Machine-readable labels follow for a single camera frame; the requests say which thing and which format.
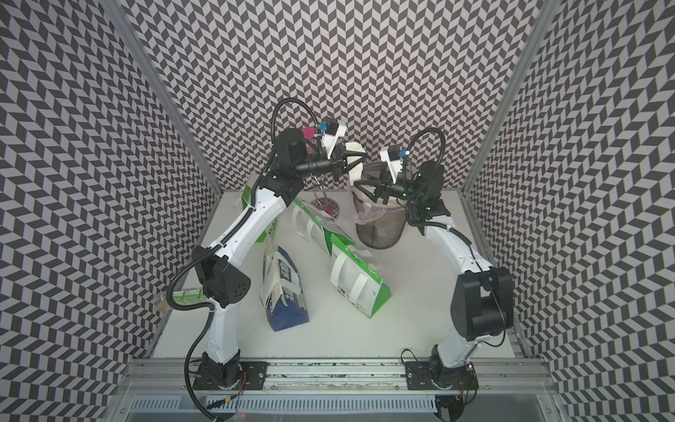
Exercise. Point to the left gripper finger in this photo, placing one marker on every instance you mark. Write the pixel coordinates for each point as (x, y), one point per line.
(352, 170)
(354, 157)

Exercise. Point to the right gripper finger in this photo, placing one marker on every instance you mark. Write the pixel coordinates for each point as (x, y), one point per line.
(374, 183)
(375, 195)

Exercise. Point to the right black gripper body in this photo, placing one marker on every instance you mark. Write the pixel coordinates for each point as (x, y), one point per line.
(395, 191)

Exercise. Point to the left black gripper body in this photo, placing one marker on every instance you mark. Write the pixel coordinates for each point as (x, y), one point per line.
(332, 165)

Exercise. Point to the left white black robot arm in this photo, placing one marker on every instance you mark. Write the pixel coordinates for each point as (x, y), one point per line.
(218, 265)

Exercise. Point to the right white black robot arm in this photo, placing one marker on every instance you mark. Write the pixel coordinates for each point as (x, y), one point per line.
(482, 303)

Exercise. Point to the clear plastic bin liner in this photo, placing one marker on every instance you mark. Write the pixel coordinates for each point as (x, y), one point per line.
(368, 214)

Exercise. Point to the black mesh trash bin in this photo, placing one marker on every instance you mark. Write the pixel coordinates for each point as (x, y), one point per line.
(381, 234)

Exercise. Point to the green white bag middle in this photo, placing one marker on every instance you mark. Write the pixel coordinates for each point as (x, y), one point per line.
(314, 225)

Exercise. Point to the green white bag front right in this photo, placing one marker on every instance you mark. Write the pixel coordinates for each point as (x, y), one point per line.
(356, 275)

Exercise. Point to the blue white paper bag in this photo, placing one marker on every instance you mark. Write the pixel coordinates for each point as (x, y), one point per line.
(281, 294)

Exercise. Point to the small green white packet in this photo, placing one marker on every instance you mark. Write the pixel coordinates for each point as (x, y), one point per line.
(186, 297)

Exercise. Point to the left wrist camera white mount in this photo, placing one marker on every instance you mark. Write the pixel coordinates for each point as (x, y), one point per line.
(331, 131)

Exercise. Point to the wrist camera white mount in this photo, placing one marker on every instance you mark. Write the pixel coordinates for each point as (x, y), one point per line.
(331, 131)
(393, 157)

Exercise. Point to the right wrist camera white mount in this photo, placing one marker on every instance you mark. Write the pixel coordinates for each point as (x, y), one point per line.
(393, 157)

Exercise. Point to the pink top wire stand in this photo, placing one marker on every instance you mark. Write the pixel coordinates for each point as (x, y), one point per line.
(321, 201)

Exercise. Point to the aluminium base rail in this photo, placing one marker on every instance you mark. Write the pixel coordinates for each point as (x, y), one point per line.
(342, 389)

